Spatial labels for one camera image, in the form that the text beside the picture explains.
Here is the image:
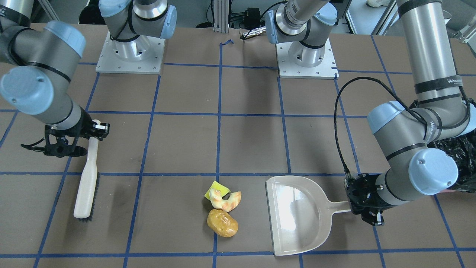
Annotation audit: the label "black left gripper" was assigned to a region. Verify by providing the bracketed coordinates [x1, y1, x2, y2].
[344, 173, 387, 227]

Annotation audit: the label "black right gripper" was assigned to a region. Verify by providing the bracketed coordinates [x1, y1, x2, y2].
[21, 112, 110, 157]

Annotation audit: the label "beige plastic dustpan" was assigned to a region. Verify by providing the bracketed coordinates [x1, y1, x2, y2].
[266, 175, 351, 256]

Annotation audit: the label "beige hand brush black bristles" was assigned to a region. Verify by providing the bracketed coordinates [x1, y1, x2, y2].
[73, 137, 99, 222]

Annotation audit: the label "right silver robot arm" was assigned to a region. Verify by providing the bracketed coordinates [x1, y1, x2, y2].
[1, 0, 177, 157]

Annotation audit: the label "yellow green sponge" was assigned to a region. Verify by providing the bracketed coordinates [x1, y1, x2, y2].
[204, 181, 231, 200]

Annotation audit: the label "orange toy potato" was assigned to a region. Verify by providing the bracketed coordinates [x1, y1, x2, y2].
[207, 209, 239, 237]

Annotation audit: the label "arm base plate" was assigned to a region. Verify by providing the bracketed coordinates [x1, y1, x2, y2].
[276, 39, 340, 79]
[96, 34, 166, 74]

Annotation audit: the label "black braided cable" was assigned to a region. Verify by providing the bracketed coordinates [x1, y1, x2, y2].
[334, 77, 473, 175]

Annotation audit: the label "aluminium frame post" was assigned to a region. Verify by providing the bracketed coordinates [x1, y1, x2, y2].
[212, 0, 230, 34]

